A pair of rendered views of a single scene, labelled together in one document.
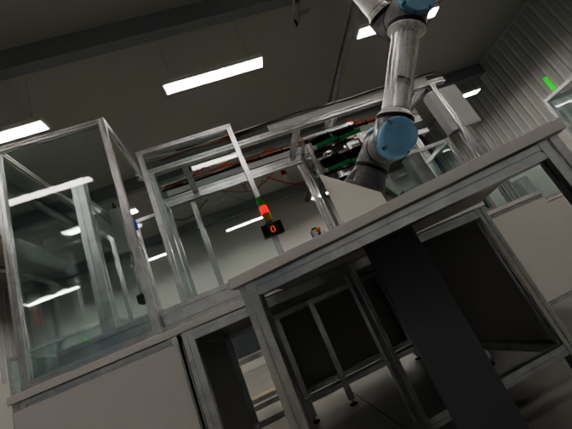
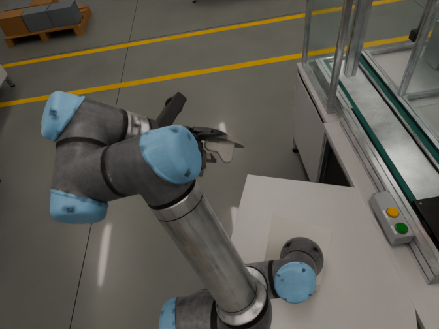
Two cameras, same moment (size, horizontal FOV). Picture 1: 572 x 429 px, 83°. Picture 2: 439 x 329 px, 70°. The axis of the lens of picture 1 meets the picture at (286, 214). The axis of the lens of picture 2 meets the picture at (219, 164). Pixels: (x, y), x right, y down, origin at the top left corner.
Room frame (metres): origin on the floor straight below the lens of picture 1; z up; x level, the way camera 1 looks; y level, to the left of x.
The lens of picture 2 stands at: (0.98, -0.77, 2.10)
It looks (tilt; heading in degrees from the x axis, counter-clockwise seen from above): 49 degrees down; 104
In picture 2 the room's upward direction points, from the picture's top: 11 degrees counter-clockwise
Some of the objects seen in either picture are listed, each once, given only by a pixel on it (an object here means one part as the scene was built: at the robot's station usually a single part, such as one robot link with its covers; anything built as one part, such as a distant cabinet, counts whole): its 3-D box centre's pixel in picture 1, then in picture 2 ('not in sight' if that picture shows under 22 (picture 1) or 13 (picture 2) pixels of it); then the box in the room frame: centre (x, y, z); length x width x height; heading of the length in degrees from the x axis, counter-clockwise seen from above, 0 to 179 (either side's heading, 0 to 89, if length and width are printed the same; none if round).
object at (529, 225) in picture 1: (486, 277); not in sight; (2.74, -1.22, 0.43); 1.11 x 0.68 x 0.86; 101
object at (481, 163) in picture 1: (381, 232); (312, 275); (1.14, -0.28, 0.84); 0.90 x 0.70 x 0.03; 80
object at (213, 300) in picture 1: (280, 273); (383, 179); (1.48, 0.14, 0.91); 0.89 x 0.06 x 0.11; 101
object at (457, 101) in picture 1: (474, 142); not in sight; (2.59, -1.68, 1.43); 0.30 x 0.09 x 1.13; 101
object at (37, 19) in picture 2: not in sight; (46, 17); (-2.54, 4.04, 0.20); 1.20 x 0.80 x 0.41; 10
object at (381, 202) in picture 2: not in sight; (390, 217); (1.46, -0.06, 0.93); 0.21 x 0.07 x 0.06; 101
